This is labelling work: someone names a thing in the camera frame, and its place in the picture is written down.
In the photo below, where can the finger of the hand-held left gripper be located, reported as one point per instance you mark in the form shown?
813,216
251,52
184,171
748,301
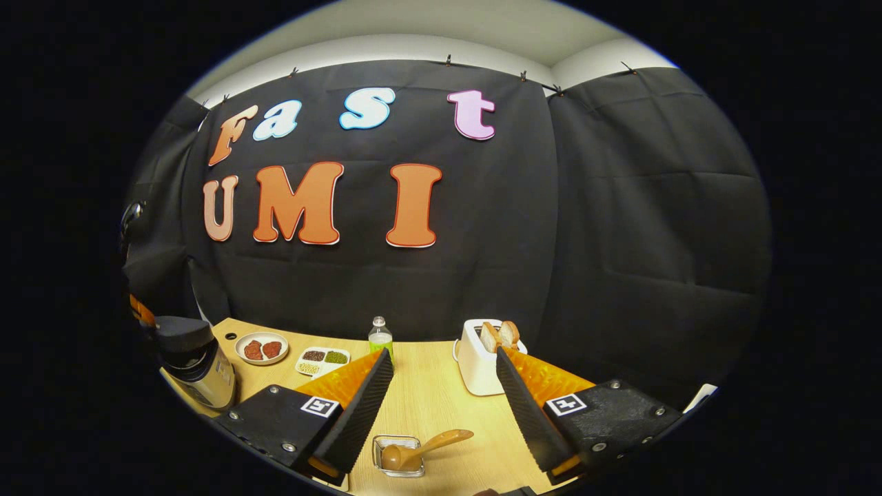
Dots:
142,311

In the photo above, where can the black backdrop cloth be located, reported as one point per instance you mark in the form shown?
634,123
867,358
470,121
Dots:
620,241

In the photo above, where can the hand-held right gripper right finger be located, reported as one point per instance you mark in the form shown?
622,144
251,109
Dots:
527,420

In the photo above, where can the white toaster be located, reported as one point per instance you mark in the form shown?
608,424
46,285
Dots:
475,368

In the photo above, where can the white round plate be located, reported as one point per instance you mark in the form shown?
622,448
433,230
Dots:
262,336

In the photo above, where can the white divided bean dish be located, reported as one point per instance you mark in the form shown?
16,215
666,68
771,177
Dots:
322,361

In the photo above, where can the black silver rice cooker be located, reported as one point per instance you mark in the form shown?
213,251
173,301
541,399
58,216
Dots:
200,365

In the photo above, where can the red meat patty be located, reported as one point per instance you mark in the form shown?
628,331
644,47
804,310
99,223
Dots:
273,349
253,350

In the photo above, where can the green drink bottle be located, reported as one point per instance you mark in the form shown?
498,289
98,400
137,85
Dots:
380,341

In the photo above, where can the wooden spoon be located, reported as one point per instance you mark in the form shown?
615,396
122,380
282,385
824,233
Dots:
427,448

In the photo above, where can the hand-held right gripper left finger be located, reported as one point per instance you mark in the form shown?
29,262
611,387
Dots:
362,413

